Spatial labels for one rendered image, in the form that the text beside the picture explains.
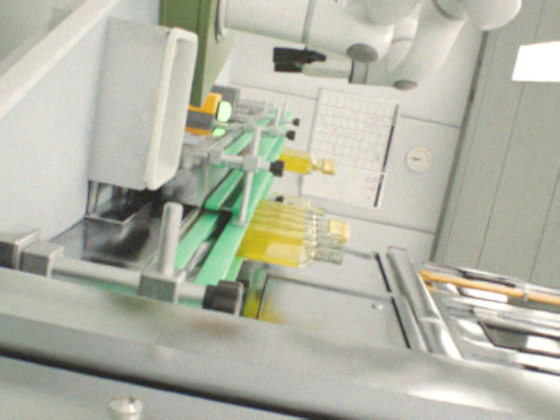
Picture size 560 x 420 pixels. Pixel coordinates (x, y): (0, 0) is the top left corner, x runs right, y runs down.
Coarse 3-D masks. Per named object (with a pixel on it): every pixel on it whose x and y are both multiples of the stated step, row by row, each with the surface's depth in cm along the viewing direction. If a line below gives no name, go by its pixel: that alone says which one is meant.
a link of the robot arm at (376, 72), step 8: (400, 24) 124; (408, 24) 124; (416, 24) 124; (400, 32) 123; (408, 32) 123; (392, 40) 124; (384, 56) 130; (368, 64) 130; (376, 64) 129; (384, 64) 129; (368, 72) 130; (376, 72) 130; (384, 72) 130; (368, 80) 131; (376, 80) 131; (384, 80) 131
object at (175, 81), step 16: (176, 32) 85; (192, 48) 99; (176, 64) 100; (192, 64) 100; (160, 80) 86; (176, 80) 100; (160, 96) 85; (176, 96) 101; (160, 112) 85; (176, 112) 101; (160, 128) 86; (176, 128) 102; (160, 144) 102; (176, 144) 103; (160, 160) 103; (176, 160) 103; (144, 176) 89; (160, 176) 94
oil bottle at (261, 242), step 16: (256, 224) 118; (256, 240) 115; (272, 240) 115; (288, 240) 114; (304, 240) 115; (240, 256) 116; (256, 256) 115; (272, 256) 115; (288, 256) 115; (304, 256) 115
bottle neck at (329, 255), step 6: (318, 246) 117; (318, 252) 116; (324, 252) 116; (330, 252) 116; (336, 252) 117; (342, 252) 117; (318, 258) 117; (324, 258) 116; (330, 258) 116; (336, 258) 116; (342, 258) 116; (336, 264) 117
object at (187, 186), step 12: (180, 156) 106; (192, 156) 106; (204, 156) 106; (180, 168) 106; (192, 168) 106; (204, 168) 106; (180, 180) 106; (192, 180) 107; (204, 180) 107; (168, 192) 107; (180, 192) 107; (192, 192) 107; (204, 192) 108; (192, 204) 108
